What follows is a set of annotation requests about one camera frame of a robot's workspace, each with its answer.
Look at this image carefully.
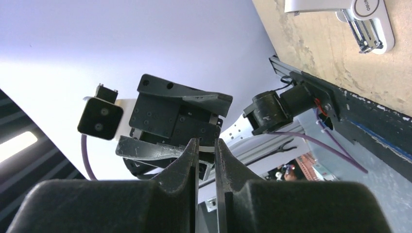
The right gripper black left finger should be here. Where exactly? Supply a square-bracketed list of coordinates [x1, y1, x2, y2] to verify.
[8, 138, 199, 233]

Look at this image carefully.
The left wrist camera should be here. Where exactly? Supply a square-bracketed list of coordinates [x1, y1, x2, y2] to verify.
[77, 84, 136, 141]

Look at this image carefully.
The staple strip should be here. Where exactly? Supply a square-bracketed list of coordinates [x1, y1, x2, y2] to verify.
[199, 146, 215, 153]

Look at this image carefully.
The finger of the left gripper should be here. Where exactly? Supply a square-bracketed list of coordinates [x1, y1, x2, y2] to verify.
[115, 136, 185, 161]

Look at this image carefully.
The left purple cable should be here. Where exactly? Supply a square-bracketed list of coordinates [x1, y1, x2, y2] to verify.
[80, 134, 99, 182]

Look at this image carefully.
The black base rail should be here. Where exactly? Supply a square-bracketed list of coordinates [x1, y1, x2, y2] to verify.
[289, 71, 412, 181]

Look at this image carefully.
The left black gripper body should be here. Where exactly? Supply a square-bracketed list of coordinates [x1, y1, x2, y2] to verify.
[122, 74, 223, 180]

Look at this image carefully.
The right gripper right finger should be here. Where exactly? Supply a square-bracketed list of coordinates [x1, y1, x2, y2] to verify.
[215, 139, 391, 233]

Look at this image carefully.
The aluminium frame rail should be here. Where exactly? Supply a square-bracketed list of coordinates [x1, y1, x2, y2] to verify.
[269, 55, 304, 83]

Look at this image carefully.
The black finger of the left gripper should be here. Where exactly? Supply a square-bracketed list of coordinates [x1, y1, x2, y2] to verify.
[137, 89, 233, 117]

